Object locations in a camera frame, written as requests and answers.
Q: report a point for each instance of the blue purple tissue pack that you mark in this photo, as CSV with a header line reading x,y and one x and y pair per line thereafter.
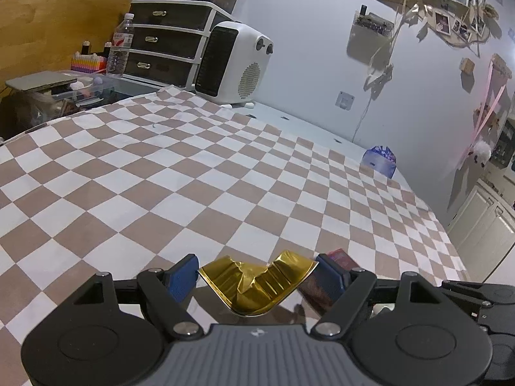
x,y
381,159

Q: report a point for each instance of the gold foil wrapper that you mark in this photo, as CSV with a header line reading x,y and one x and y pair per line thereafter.
x,y
252,290

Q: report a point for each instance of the wall shelf with items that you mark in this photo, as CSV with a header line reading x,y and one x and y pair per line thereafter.
x,y
371,38

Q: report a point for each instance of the dark drawer organizer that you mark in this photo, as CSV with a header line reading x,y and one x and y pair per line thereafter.
x,y
170,37

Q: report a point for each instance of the pink ribbon decoration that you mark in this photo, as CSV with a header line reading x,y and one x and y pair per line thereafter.
x,y
479,148

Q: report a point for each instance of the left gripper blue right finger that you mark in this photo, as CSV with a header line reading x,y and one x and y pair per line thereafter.
x,y
331,278

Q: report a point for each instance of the white kitchen cabinets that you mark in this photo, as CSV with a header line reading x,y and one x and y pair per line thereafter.
x,y
483,234

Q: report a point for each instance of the white space heater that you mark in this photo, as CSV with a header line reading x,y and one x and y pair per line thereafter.
x,y
233,64

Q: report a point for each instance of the clear water bottle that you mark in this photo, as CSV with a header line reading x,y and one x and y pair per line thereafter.
x,y
121,44

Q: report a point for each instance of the white wall socket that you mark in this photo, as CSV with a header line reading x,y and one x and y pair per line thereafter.
x,y
344,101

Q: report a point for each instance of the checkered brown white tablecloth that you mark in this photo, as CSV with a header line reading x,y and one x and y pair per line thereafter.
x,y
144,181

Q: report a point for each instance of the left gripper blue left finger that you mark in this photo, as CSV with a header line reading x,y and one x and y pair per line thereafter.
x,y
181,279

